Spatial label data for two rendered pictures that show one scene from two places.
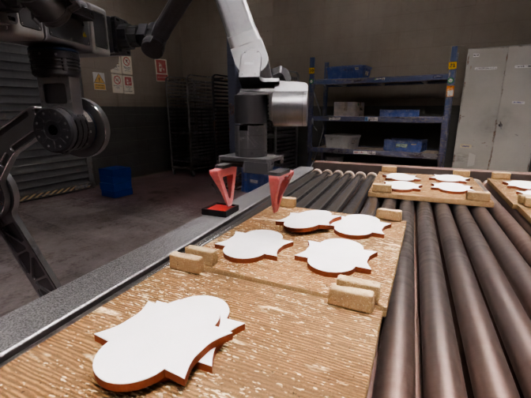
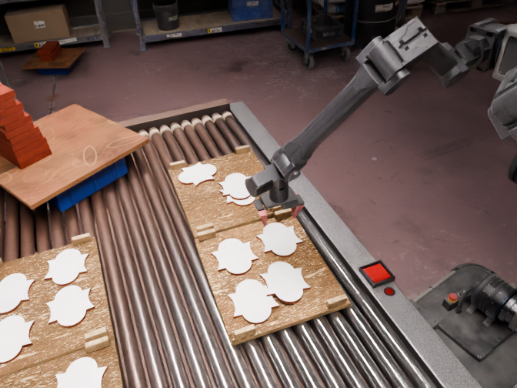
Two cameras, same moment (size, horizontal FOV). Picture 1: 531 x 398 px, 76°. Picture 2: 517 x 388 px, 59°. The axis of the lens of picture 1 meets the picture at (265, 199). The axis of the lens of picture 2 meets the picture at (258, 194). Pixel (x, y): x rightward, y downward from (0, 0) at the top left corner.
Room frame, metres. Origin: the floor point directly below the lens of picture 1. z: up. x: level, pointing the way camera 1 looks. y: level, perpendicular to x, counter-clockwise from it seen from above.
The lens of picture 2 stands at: (1.33, -0.74, 1.98)
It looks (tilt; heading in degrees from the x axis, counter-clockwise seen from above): 39 degrees down; 136
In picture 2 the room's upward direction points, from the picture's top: 3 degrees counter-clockwise
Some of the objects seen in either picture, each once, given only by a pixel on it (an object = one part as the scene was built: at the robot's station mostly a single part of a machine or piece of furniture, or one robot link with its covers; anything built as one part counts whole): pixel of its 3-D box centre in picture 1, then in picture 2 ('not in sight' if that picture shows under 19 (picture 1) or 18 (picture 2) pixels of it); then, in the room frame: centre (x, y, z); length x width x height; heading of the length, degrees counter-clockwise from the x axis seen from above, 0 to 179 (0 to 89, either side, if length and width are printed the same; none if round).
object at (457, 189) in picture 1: (425, 182); not in sight; (1.20, -0.57, 0.94); 0.41 x 0.35 x 0.04; 157
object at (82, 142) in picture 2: not in sight; (56, 148); (-0.29, -0.27, 1.03); 0.50 x 0.50 x 0.02; 6
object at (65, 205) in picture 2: not in sight; (70, 167); (-0.22, -0.26, 0.97); 0.31 x 0.31 x 0.10; 6
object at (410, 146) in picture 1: (404, 144); not in sight; (4.76, -1.94, 0.72); 0.50 x 0.38 x 0.16; 53
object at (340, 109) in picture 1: (348, 109); not in sight; (5.17, -1.22, 1.20); 0.36 x 0.28 x 0.22; 48
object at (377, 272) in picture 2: (220, 209); (376, 274); (0.91, 0.13, 0.92); 0.06 x 0.06 x 0.01; 67
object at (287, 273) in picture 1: (310, 241); (266, 270); (0.67, -0.09, 0.93); 0.41 x 0.35 x 0.02; 155
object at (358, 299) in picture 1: (351, 298); (205, 229); (0.41, -0.11, 0.95); 0.06 x 0.02 x 0.03; 66
